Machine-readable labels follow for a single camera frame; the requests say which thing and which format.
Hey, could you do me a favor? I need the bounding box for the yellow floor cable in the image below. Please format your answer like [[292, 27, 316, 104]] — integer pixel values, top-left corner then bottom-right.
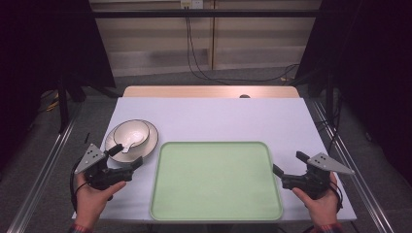
[[44, 91, 61, 113]]

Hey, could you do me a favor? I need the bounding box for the dark curtain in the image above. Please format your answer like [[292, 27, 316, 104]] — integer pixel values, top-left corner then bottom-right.
[[0, 0, 117, 173], [294, 0, 412, 178]]

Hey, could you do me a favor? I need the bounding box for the black floor cable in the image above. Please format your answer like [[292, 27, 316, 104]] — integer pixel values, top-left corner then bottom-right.
[[318, 96, 345, 153]]

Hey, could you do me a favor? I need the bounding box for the white ceramic spoon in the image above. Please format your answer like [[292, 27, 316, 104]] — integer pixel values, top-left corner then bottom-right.
[[120, 133, 146, 154]]

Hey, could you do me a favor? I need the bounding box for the white bowl with dark rim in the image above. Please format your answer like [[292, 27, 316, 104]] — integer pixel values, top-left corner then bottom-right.
[[113, 119, 152, 150]]

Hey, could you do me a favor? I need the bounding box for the white wall socket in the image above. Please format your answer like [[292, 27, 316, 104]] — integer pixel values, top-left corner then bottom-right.
[[180, 0, 205, 10]]

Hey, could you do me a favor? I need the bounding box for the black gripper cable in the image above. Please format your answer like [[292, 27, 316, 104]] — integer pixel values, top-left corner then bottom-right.
[[328, 180, 345, 214], [69, 157, 89, 214]]

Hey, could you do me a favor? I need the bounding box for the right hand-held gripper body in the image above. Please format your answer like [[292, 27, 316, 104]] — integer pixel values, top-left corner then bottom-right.
[[281, 151, 356, 200]]

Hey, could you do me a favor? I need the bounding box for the black horizontal crossbar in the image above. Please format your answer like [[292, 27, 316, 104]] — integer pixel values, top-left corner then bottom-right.
[[89, 9, 323, 19]]

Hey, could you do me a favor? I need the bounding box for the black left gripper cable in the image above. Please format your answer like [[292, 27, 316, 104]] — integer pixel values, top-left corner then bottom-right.
[[69, 157, 89, 214]]

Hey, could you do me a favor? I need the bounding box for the wooden table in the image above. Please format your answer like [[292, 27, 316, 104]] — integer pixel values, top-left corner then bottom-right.
[[121, 84, 301, 99]]

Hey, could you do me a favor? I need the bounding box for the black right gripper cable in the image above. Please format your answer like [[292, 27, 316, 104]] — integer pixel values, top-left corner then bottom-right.
[[328, 180, 345, 214]]

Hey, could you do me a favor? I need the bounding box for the aluminium floor rail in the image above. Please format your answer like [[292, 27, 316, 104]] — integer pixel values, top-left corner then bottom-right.
[[310, 97, 395, 233], [5, 105, 84, 233]]

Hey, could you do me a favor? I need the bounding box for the person's right hand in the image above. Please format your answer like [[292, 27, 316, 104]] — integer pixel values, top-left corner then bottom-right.
[[292, 173, 340, 227]]

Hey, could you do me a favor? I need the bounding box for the person's left hand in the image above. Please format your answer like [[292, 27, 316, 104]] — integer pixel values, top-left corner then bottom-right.
[[74, 173, 127, 227]]

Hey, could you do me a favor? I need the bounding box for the light green tray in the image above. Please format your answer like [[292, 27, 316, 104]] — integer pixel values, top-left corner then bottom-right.
[[149, 141, 284, 222]]

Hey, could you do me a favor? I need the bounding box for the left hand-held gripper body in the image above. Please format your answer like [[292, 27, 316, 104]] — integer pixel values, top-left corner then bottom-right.
[[74, 143, 135, 192]]

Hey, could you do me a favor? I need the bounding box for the white plate with dark rim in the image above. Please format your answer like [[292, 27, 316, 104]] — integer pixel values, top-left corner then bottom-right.
[[104, 118, 160, 164]]

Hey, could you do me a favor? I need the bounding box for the black wall cable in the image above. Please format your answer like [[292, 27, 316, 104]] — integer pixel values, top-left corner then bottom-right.
[[186, 7, 301, 84], [184, 7, 301, 86]]

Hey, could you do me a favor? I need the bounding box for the white table cover board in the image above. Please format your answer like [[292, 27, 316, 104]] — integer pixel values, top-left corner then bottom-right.
[[71, 96, 358, 224]]

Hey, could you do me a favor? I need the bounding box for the black metal stand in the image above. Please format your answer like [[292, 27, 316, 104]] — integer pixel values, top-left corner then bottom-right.
[[325, 70, 335, 121], [55, 77, 71, 134]]

